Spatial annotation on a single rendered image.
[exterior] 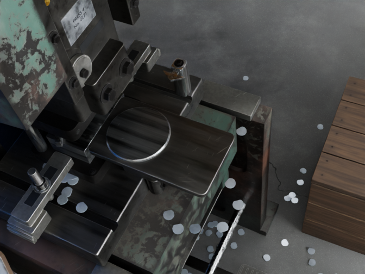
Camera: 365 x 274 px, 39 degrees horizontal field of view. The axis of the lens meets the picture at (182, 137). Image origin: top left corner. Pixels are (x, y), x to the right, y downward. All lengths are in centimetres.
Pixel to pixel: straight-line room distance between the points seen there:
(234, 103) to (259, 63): 94
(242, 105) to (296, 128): 77
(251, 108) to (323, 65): 98
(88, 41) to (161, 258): 44
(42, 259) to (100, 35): 48
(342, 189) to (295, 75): 77
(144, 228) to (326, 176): 58
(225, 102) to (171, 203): 28
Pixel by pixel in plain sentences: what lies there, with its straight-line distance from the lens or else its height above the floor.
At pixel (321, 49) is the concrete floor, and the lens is 217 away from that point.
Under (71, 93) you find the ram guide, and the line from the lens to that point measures 77.
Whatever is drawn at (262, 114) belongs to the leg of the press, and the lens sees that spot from 119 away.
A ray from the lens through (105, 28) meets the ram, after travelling 86.
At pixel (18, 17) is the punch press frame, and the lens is 62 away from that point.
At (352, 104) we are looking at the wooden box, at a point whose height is 35.
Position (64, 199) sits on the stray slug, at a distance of 104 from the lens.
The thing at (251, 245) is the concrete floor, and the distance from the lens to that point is 170.
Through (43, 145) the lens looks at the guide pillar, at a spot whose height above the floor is 75.
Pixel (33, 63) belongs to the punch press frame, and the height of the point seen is 113.
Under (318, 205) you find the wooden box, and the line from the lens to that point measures 153.
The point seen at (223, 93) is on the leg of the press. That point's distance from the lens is 120.
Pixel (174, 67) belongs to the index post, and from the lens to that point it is 106.
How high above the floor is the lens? 158
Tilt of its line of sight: 56 degrees down
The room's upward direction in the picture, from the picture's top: 11 degrees counter-clockwise
